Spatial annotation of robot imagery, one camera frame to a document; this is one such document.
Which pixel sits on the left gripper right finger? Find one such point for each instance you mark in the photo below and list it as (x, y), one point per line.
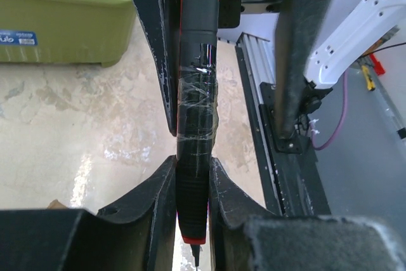
(230, 208)

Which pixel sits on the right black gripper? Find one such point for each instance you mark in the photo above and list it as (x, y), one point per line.
(298, 25)

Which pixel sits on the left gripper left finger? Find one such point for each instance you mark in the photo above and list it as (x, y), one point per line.
(144, 221)

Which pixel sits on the red black utility knife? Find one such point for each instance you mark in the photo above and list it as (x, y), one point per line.
(196, 117)

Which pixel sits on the brown cardboard express box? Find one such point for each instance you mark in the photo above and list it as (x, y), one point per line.
(55, 204)

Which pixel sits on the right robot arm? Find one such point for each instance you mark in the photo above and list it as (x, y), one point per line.
(331, 55)

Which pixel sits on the green plastic basket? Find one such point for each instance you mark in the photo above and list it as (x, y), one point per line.
(65, 31)

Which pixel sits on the aluminium rail frame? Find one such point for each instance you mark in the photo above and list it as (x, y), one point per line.
(260, 59)

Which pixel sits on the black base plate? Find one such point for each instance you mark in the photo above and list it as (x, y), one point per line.
(288, 168)

